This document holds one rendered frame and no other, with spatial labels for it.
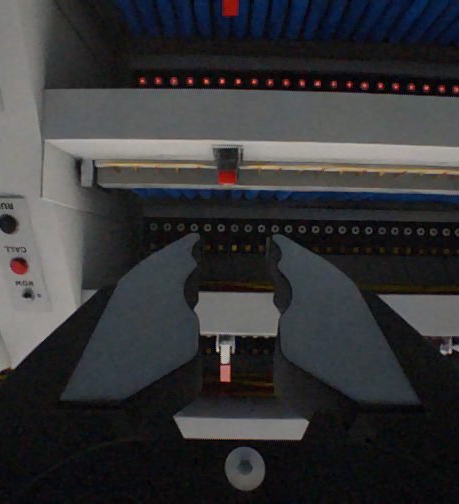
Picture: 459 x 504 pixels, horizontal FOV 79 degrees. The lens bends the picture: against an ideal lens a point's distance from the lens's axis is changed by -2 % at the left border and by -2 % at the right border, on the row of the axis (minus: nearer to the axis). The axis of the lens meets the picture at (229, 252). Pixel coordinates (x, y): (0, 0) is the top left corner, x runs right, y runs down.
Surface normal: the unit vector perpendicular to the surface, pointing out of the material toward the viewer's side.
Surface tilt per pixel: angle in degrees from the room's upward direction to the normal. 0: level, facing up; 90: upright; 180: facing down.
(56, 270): 90
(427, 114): 112
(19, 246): 90
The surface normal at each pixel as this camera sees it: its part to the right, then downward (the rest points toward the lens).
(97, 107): 0.00, 0.00
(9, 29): 0.00, 0.37
